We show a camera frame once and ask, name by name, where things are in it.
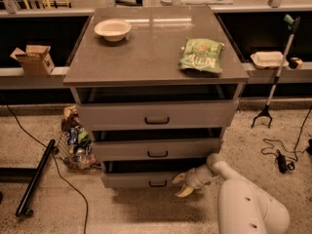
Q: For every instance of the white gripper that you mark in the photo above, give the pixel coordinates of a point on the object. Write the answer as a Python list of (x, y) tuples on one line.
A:
[(196, 178)]

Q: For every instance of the grey bottom drawer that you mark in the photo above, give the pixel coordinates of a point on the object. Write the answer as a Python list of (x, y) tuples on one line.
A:
[(146, 173)]

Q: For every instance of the grey drawer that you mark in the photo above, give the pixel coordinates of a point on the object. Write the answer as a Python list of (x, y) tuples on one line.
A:
[(158, 107), (146, 173), (157, 144)]

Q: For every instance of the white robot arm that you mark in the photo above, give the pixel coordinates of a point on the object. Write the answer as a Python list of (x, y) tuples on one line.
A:
[(242, 206)]

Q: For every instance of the grey middle drawer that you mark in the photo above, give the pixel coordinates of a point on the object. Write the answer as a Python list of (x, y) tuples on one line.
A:
[(157, 144)]

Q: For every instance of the grey top drawer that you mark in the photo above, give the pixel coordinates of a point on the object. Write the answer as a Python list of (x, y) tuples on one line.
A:
[(158, 107)]

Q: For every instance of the grey drawer cabinet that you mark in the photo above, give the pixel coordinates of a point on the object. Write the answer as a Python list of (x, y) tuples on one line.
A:
[(149, 54)]

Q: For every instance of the green chip bag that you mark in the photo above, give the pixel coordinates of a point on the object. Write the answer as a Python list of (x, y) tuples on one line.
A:
[(201, 55)]

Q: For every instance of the white takeout container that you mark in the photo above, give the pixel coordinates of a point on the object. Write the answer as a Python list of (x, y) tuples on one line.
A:
[(263, 60)]

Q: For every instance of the black metal pole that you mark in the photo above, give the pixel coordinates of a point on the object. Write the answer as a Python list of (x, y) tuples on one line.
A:
[(23, 208)]

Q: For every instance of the yellow tape measure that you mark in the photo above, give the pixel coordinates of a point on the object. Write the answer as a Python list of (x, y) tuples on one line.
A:
[(295, 63)]

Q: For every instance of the white paper bowl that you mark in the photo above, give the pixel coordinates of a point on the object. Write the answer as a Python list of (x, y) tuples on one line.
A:
[(113, 30)]

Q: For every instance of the open cardboard box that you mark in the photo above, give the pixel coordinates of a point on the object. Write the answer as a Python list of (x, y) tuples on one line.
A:
[(35, 60)]

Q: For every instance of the reacher grabber tool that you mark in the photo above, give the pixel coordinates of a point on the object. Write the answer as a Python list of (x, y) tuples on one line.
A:
[(292, 27)]

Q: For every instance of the wire basket with items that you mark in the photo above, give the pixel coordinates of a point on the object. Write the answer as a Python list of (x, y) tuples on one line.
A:
[(75, 145)]

